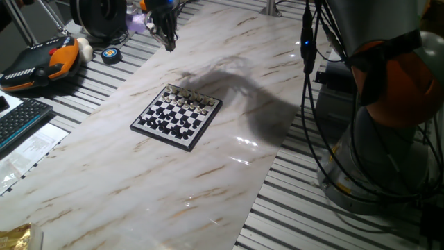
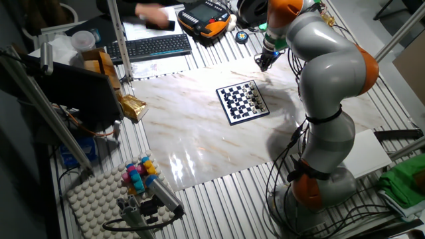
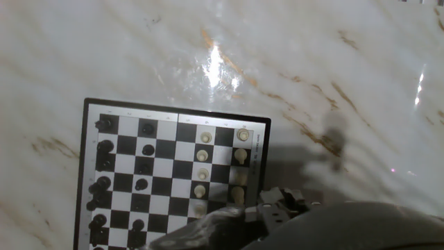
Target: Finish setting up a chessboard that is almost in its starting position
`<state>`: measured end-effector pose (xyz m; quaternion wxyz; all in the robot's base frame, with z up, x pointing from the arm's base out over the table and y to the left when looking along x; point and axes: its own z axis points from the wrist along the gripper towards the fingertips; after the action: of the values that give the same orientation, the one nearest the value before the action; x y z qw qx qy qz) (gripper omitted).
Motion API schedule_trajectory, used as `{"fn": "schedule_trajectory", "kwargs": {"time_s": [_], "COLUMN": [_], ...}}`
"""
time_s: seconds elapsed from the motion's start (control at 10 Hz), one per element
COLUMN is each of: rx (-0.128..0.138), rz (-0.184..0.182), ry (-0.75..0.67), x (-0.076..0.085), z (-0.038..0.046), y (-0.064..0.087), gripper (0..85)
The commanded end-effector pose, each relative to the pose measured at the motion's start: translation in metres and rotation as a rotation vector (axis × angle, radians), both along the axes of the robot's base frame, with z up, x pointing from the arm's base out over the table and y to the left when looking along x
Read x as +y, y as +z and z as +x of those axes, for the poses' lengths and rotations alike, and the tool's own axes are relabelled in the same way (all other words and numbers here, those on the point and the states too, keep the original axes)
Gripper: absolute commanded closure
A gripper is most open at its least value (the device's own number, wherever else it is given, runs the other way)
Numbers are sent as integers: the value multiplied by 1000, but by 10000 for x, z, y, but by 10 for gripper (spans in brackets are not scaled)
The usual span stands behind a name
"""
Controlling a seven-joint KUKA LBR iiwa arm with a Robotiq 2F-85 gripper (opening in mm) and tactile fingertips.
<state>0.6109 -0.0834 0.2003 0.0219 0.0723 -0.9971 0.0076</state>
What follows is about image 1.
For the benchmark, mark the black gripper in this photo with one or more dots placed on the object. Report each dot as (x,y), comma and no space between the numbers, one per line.
(163,10)

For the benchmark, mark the white chess piece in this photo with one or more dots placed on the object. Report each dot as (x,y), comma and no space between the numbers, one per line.
(193,96)
(187,94)
(199,98)
(181,93)
(211,102)
(205,100)
(175,90)
(169,89)

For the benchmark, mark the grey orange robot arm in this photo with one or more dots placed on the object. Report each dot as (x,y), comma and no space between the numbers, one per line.
(374,24)

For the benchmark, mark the small checkered chessboard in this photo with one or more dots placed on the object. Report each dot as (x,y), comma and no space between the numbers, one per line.
(177,116)

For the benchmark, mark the pale purple plastic piece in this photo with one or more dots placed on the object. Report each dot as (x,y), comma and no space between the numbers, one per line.
(135,24)

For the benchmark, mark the black round puck blue label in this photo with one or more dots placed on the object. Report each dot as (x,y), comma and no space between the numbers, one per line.
(111,55)

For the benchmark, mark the black round spool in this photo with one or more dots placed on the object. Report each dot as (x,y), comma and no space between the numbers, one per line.
(98,17)

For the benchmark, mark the white round plastic object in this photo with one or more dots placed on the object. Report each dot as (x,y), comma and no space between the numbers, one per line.
(85,50)

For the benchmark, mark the silver tripod leg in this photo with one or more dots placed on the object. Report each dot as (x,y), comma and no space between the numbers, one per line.
(21,23)
(55,19)

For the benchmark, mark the black orange teach pendant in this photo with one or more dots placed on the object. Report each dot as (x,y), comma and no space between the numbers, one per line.
(34,66)

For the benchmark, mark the black usb adapter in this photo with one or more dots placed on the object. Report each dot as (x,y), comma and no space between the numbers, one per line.
(307,52)

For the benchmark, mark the marble pattern mat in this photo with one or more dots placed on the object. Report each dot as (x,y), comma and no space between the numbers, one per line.
(138,191)

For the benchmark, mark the black computer keyboard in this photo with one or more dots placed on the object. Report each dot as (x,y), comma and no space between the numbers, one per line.
(21,121)

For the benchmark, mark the black smartphone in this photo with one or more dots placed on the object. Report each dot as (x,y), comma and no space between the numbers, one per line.
(3,104)

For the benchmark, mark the gold foil bag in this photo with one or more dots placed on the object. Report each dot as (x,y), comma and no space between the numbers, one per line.
(14,237)

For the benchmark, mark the aluminium frame post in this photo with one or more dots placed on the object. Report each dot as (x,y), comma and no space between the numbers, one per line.
(270,7)

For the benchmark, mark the black metal bracket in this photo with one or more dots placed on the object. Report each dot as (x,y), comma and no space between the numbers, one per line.
(320,77)

